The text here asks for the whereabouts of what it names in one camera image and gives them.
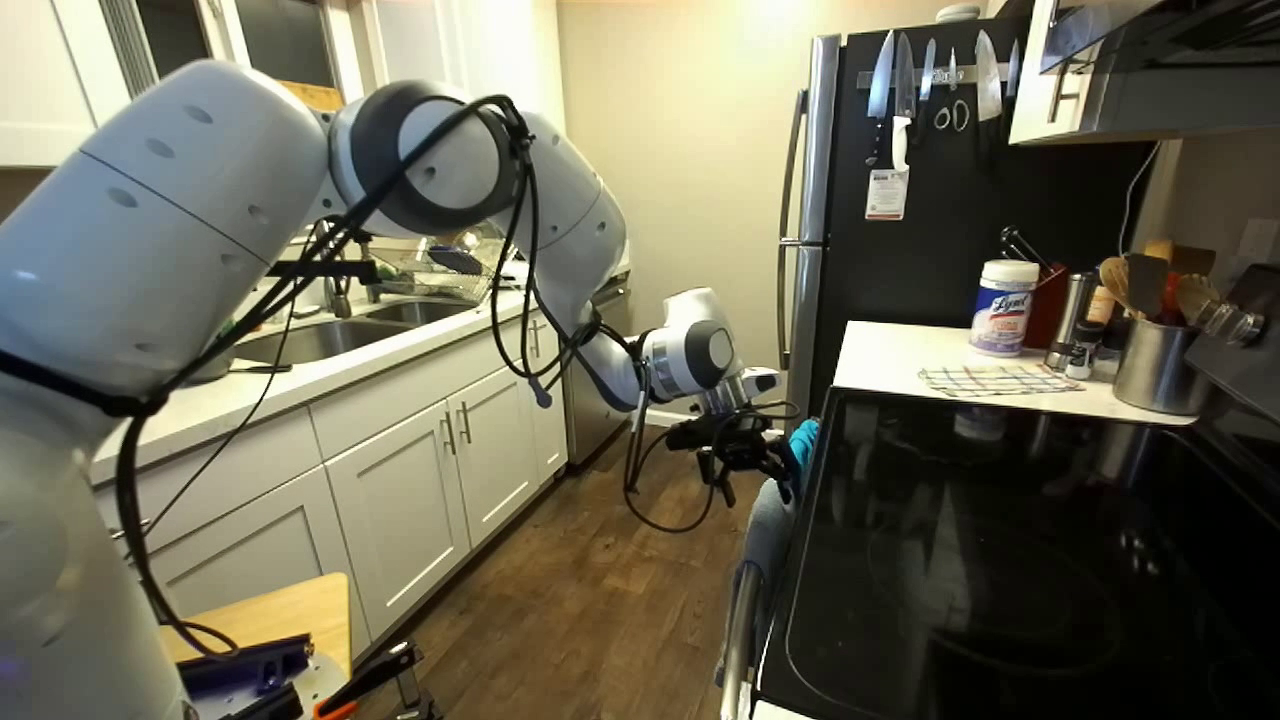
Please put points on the steel pepper mill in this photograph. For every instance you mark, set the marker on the steel pepper mill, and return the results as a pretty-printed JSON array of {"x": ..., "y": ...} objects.
[{"x": 1078, "y": 314}]

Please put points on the black kitchen utensil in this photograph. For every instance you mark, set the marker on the black kitchen utensil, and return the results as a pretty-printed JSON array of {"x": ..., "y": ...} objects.
[{"x": 1021, "y": 245}]

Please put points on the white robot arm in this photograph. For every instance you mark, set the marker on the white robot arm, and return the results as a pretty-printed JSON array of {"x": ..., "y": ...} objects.
[{"x": 162, "y": 225}]

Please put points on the blue purple plastic object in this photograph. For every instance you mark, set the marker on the blue purple plastic object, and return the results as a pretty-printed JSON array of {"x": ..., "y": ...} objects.
[{"x": 247, "y": 667}]

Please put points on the white paper tag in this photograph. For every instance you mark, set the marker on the white paper tag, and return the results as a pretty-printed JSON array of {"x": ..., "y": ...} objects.
[{"x": 887, "y": 195}]

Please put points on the dark red box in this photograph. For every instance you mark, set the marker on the dark red box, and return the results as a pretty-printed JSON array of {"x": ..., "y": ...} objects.
[{"x": 1051, "y": 314}]

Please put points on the stainless steel electric stove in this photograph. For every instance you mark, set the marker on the stainless steel electric stove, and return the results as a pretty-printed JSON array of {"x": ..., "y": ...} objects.
[{"x": 1014, "y": 575}]

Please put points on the white wipes canister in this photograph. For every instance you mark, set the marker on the white wipes canister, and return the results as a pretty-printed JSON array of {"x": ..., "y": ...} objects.
[{"x": 1006, "y": 306}]

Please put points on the steel kitchen sink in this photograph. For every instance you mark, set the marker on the steel kitchen sink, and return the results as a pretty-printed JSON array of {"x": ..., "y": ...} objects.
[{"x": 335, "y": 334}]

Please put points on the orange spice bottle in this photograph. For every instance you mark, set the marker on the orange spice bottle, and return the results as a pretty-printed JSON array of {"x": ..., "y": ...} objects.
[{"x": 1100, "y": 306}]

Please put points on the wooden board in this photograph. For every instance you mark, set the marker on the wooden board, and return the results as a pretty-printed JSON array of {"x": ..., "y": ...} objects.
[{"x": 286, "y": 606}]

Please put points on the white upper cabinet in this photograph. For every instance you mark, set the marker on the white upper cabinet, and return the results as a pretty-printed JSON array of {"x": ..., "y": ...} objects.
[{"x": 1034, "y": 80}]

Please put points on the bright blue white-striped towel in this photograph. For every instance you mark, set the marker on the bright blue white-striped towel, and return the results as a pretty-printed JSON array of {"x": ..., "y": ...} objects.
[{"x": 807, "y": 446}]

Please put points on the black orange bar clamp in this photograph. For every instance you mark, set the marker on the black orange bar clamp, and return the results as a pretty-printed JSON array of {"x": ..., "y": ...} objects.
[{"x": 365, "y": 682}]

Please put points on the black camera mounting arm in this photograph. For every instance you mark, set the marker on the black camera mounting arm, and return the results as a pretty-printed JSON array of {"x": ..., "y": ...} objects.
[{"x": 300, "y": 267}]

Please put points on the white sink base cabinet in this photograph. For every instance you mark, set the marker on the white sink base cabinet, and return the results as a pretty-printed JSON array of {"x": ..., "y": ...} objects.
[{"x": 402, "y": 495}]

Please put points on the stainless steel dishwasher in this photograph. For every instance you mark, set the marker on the stainless steel dishwasher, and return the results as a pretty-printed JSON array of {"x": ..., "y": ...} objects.
[{"x": 592, "y": 414}]

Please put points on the large steel kitchen knife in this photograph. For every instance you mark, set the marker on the large steel kitchen knife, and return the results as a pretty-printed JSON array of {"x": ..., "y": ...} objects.
[{"x": 880, "y": 80}]

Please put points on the kitchen faucet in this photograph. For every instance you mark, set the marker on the kitchen faucet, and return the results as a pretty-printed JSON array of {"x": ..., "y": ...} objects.
[{"x": 351, "y": 275}]

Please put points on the black steel refrigerator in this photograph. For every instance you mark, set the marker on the black steel refrigerator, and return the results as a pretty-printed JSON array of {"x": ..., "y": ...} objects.
[{"x": 921, "y": 282}]

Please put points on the steel utensil holder cup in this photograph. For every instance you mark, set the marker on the steel utensil holder cup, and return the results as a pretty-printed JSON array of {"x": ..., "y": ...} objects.
[{"x": 1154, "y": 365}]

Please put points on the light blue towel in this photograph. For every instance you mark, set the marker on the light blue towel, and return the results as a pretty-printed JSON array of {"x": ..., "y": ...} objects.
[{"x": 766, "y": 533}]

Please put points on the range hood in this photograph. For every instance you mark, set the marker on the range hood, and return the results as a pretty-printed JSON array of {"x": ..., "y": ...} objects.
[{"x": 1186, "y": 80}]

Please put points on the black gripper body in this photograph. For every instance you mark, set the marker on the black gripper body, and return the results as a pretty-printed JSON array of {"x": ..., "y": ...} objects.
[{"x": 726, "y": 432}]

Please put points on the small steel kitchen knife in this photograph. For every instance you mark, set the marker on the small steel kitchen knife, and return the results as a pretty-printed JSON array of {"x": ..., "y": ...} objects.
[
  {"x": 904, "y": 72},
  {"x": 991, "y": 72},
  {"x": 929, "y": 70}
]

